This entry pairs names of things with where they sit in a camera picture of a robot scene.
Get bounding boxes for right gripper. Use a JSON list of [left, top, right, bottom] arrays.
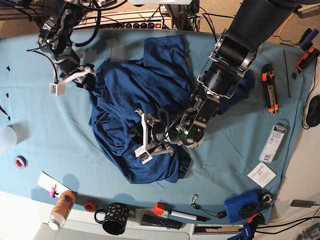
[[53, 54, 97, 91]]

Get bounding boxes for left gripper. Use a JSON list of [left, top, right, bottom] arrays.
[[127, 108, 174, 157]]

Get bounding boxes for dark blue t-shirt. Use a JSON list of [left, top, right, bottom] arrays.
[[88, 35, 255, 185]]

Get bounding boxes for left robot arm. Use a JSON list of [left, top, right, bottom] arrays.
[[130, 0, 301, 162]]

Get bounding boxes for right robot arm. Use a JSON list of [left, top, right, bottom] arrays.
[[29, 0, 102, 96]]

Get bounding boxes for red cube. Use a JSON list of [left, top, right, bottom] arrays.
[[153, 202, 166, 216]]

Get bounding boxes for black mug yellow dots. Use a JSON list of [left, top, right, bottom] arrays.
[[94, 202, 129, 236]]

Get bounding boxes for red tape roll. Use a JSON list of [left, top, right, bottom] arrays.
[[83, 200, 97, 213]]

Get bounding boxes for orange plastic bottle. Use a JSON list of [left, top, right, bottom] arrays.
[[48, 190, 76, 231]]

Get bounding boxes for white paper strip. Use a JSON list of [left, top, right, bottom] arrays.
[[37, 172, 70, 195]]

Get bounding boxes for black remote control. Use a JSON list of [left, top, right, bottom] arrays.
[[141, 215, 183, 230]]

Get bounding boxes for translucent plastic cup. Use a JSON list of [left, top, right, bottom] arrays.
[[0, 126, 18, 155]]

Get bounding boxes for white black marker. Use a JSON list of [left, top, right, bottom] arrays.
[[168, 210, 209, 222]]

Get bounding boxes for pink small clip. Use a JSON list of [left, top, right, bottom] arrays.
[[48, 185, 60, 199]]

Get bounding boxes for purple tape roll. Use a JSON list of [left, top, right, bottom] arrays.
[[14, 155, 27, 169]]

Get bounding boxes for teal table cloth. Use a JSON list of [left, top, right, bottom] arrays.
[[0, 34, 315, 212]]

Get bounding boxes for blue box with knob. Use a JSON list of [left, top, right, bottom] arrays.
[[223, 189, 263, 224]]

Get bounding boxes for white paper card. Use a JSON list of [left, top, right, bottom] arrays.
[[247, 161, 277, 188]]

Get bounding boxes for clear blister pack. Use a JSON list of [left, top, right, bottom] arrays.
[[259, 120, 288, 163]]

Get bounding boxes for black orange utility knife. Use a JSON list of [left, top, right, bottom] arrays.
[[261, 63, 279, 116]]

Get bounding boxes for blue orange bottom clamp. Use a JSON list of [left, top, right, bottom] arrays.
[[227, 212, 264, 240]]

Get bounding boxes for black zip tie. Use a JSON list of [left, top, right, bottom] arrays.
[[283, 49, 291, 98]]

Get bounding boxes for black computer mouse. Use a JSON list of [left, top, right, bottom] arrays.
[[306, 95, 320, 128]]

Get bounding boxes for black adapter block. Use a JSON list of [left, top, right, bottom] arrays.
[[290, 199, 314, 208]]

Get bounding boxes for orange black bar clamp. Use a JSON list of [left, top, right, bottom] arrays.
[[296, 47, 320, 74]]

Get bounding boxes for blue spring clamp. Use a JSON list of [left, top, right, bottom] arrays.
[[294, 28, 320, 49]]

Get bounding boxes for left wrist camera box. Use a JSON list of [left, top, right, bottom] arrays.
[[134, 146, 153, 165]]

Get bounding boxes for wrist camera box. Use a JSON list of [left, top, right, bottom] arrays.
[[134, 146, 153, 165], [49, 82, 65, 96]]

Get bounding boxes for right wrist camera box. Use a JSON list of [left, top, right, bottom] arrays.
[[49, 82, 65, 96]]

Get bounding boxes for carabiner with black lanyard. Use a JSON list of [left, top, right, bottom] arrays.
[[189, 194, 227, 219]]

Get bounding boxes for silver key ring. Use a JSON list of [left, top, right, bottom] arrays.
[[261, 193, 280, 206]]

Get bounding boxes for yellow cable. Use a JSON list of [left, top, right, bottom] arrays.
[[276, 0, 311, 45]]

